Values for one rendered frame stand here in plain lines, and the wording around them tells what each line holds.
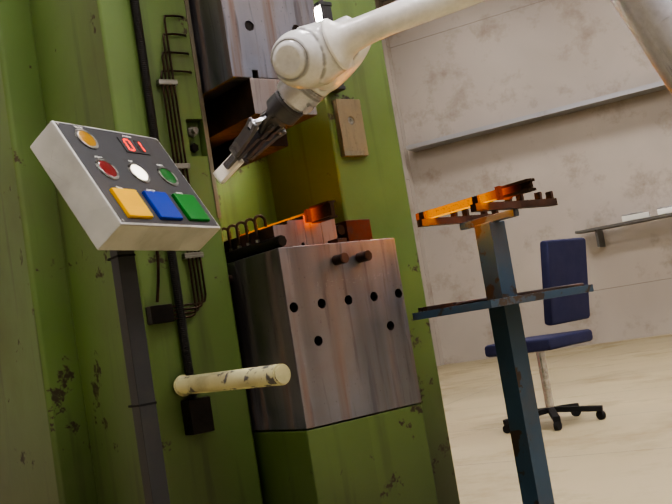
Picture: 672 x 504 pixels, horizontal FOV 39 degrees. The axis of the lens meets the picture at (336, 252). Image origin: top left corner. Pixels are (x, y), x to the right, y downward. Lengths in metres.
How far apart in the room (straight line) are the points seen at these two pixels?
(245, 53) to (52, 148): 0.69
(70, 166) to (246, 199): 1.08
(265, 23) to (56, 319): 0.99
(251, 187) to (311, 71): 1.28
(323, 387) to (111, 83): 0.92
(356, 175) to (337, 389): 0.70
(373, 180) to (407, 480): 0.88
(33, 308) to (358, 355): 0.91
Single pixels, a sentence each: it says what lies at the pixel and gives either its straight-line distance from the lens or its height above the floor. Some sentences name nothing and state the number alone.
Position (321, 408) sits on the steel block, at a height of 0.51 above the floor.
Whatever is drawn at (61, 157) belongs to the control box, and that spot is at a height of 1.12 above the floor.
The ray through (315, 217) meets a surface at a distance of 2.46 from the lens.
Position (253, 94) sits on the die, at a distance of 2.48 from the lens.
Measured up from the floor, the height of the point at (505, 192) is 0.97.
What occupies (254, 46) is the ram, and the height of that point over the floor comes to 1.45.
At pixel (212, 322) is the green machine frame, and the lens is 2.44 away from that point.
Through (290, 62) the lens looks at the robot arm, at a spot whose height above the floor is 1.18.
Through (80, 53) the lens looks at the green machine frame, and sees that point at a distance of 2.61.
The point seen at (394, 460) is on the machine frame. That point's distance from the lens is 2.50.
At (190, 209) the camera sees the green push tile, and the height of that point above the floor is 1.00.
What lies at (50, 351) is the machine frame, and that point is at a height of 0.76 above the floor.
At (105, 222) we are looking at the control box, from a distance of 1.91.
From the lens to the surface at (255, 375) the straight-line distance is 2.05.
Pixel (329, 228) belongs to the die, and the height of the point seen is 0.96.
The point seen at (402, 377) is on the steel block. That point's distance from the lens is 2.53.
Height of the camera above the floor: 0.69
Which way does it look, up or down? 5 degrees up
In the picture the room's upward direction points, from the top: 9 degrees counter-clockwise
